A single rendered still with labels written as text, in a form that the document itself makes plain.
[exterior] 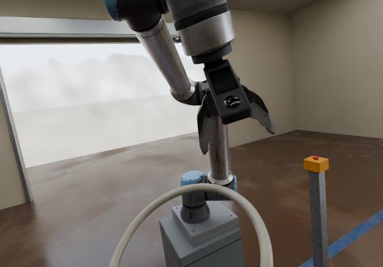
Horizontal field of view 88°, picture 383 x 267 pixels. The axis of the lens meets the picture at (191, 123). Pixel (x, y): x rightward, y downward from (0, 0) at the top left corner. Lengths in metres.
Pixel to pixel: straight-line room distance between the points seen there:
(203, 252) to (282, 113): 6.62
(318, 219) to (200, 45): 1.77
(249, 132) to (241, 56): 2.36
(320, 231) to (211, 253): 0.98
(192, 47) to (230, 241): 1.19
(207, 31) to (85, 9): 5.07
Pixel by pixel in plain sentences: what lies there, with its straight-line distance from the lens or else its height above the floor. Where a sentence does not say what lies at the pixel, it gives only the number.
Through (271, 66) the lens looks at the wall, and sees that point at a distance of 7.24.
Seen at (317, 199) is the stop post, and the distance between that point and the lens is 1.87.
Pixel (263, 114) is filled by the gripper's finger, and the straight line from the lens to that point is 0.40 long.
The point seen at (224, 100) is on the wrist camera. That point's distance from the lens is 0.30.
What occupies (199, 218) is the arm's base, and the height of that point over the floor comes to 0.94.
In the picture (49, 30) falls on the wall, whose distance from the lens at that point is 4.90.
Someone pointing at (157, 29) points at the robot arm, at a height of 1.83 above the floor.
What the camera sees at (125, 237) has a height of 1.22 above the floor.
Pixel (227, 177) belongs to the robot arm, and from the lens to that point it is 1.18.
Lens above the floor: 1.66
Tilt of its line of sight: 7 degrees down
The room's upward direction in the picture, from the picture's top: 7 degrees counter-clockwise
